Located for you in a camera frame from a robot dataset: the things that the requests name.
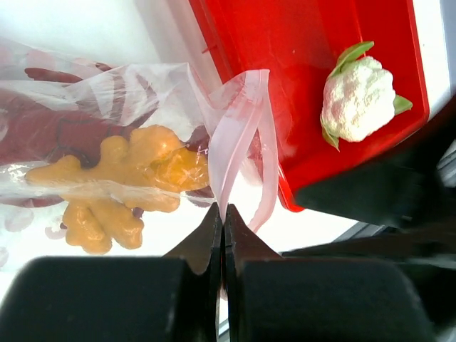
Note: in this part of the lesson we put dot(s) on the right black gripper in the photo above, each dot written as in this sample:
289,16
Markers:
396,284

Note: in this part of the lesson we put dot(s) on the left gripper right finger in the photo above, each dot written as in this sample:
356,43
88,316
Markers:
252,282

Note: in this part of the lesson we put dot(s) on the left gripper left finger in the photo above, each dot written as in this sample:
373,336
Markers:
197,317

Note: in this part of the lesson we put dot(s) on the yellow ginger root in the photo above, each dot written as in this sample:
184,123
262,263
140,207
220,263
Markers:
147,171

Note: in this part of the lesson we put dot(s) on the clear zip top bag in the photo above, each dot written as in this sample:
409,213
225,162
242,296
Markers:
132,294

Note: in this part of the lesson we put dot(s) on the white cauliflower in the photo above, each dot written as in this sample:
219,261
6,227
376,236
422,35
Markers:
358,97

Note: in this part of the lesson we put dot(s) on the red plastic tray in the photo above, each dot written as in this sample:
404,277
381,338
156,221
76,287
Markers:
299,43

